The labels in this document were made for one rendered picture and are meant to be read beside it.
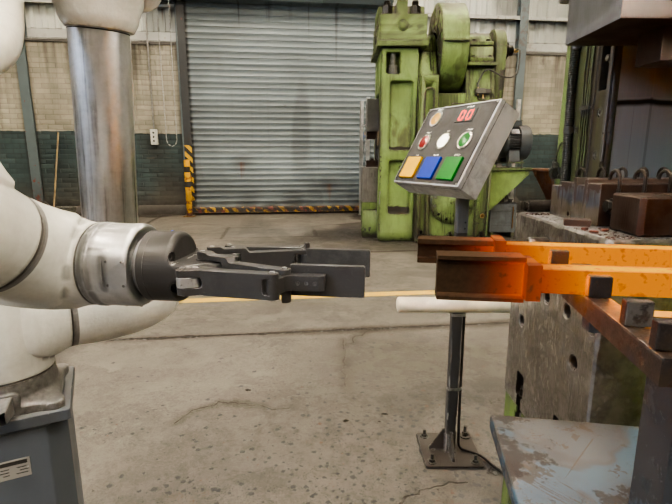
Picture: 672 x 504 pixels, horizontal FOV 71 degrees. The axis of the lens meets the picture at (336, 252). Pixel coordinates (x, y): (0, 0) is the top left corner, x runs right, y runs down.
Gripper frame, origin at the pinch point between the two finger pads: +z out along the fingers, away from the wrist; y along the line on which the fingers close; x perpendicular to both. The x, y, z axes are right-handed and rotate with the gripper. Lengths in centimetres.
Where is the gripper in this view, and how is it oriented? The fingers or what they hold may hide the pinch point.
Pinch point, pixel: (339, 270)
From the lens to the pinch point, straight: 47.5
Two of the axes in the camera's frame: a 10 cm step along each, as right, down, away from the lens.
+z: 9.9, 0.3, -1.3
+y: -1.4, 2.0, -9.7
